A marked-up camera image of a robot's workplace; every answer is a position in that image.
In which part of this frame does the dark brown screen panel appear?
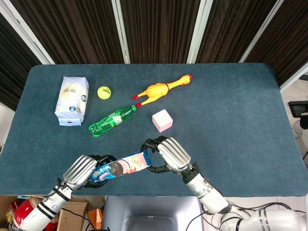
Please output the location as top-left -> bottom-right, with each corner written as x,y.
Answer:
245,0 -> 308,87
196,0 -> 277,64
0,13 -> 41,111
9,0 -> 125,64
120,0 -> 200,64

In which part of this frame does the red drum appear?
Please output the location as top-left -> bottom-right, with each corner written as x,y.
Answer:
9,197 -> 60,231

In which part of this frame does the yellow rubber chicken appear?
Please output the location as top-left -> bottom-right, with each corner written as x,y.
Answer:
132,74 -> 193,108

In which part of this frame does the green plastic bottle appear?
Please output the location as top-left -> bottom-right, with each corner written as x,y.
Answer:
89,105 -> 137,138

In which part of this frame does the teal felt table cover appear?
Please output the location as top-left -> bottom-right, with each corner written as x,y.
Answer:
0,63 -> 308,197

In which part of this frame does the blue cookie package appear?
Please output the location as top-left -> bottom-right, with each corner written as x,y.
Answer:
90,151 -> 152,182

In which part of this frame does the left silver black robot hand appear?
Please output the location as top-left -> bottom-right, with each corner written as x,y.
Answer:
63,154 -> 118,191

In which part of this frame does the pink foam cube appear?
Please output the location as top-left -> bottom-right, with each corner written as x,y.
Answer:
152,109 -> 174,133

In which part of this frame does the white paper bag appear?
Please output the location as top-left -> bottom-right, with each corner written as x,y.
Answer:
54,76 -> 90,127

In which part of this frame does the white clog shoe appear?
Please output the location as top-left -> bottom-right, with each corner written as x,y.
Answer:
295,117 -> 308,139

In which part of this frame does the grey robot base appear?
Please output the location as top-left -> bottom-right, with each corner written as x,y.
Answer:
102,196 -> 204,231

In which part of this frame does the yellow tennis ball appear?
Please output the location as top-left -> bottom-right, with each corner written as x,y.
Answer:
97,86 -> 113,100

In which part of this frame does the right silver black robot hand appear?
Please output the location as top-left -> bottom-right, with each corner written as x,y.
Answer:
141,136 -> 193,174

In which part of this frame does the orange object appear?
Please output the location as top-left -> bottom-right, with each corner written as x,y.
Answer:
88,208 -> 103,229

